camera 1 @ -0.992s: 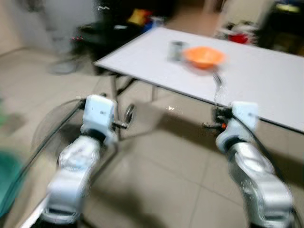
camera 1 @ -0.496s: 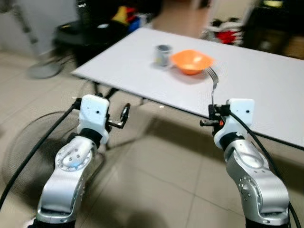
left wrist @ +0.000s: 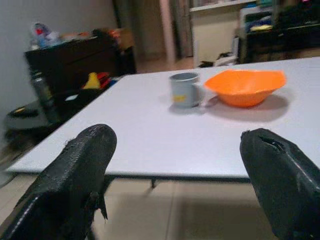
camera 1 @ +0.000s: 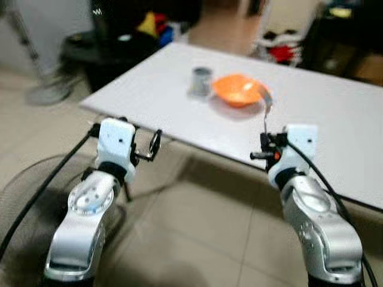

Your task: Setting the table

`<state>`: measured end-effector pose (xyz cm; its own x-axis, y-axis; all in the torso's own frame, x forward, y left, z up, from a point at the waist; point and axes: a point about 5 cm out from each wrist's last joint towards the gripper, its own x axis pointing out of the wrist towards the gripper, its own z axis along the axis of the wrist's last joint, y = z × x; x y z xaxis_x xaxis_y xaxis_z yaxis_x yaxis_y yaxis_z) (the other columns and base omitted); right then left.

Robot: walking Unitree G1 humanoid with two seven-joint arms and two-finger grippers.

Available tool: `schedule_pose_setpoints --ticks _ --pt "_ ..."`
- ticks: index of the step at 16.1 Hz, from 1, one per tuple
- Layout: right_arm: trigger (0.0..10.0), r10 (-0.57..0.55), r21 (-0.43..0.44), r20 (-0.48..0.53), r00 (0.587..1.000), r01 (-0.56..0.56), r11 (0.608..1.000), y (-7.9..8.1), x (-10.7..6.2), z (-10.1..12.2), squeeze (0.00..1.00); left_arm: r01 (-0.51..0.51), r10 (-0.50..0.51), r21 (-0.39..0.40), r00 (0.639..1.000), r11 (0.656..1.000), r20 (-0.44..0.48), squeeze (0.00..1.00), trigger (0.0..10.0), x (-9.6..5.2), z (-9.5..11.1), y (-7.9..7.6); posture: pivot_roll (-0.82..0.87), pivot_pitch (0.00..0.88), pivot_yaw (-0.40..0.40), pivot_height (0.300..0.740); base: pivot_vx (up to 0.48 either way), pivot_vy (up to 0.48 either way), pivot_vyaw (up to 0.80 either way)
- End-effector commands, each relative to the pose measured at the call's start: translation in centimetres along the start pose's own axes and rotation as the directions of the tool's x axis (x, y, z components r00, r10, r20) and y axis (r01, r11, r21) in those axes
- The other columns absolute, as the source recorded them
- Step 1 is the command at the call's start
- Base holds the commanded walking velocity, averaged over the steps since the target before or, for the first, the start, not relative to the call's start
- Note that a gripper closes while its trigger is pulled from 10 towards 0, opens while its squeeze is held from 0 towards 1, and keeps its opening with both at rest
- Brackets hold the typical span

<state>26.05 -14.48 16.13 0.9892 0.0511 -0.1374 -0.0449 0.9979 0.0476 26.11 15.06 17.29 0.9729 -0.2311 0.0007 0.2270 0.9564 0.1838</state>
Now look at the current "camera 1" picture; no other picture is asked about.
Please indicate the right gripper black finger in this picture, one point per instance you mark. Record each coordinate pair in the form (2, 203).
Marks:
(258, 156)
(264, 141)

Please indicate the grey mug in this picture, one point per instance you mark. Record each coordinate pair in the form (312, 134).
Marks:
(201, 81)

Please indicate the yellow-green item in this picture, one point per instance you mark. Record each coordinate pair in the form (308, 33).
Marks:
(341, 12)

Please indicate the brown cardboard box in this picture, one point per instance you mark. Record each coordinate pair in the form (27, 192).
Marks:
(370, 69)

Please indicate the black cabinet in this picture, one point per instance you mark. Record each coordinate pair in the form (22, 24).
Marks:
(341, 36)

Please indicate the metal spoon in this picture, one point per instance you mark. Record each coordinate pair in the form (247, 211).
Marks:
(266, 98)

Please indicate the red folded clothes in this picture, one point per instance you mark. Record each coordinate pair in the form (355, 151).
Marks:
(281, 52)

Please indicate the grey pedestal stand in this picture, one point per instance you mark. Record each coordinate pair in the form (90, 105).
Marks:
(48, 92)

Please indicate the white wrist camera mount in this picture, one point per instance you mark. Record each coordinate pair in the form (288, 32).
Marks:
(115, 140)
(299, 143)

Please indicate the yellow cloth item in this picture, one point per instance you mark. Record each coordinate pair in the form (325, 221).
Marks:
(148, 25)

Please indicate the white shelf rack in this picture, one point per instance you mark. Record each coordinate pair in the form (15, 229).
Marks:
(260, 48)

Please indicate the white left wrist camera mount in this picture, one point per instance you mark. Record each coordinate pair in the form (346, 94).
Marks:
(115, 140)

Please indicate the tall black bottle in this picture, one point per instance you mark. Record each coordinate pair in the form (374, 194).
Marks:
(102, 24)

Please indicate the black folded clothes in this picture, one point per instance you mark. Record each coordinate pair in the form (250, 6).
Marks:
(281, 37)

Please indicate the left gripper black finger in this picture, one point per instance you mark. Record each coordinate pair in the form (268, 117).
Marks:
(158, 142)

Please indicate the red cloth item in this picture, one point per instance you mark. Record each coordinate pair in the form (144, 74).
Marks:
(161, 21)

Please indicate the blue bag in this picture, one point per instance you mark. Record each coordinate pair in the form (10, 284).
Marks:
(166, 36)

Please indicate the round black table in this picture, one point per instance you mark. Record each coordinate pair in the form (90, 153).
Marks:
(108, 57)

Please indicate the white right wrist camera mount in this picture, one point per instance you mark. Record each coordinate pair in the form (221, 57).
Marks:
(299, 143)

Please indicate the orange plastic bowl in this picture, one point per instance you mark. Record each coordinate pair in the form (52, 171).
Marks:
(236, 89)

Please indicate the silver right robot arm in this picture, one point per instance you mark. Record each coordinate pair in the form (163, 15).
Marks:
(323, 233)

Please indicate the small white card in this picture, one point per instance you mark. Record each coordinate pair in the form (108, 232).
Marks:
(124, 37)

